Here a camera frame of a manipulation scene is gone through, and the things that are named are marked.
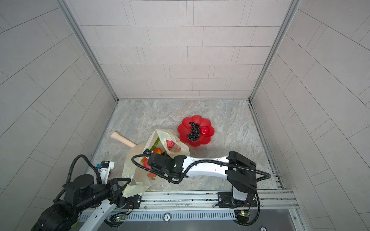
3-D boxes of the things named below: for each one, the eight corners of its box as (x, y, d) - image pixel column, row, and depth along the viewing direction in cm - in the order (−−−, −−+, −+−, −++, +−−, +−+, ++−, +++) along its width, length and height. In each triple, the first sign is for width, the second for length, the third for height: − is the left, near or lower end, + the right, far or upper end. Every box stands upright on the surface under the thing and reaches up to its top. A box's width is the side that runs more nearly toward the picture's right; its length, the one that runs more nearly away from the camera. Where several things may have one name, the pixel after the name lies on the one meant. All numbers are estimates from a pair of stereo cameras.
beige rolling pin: (110, 136, 96) (107, 134, 93) (114, 132, 98) (112, 130, 96) (133, 148, 91) (132, 146, 88) (137, 143, 93) (136, 140, 91)
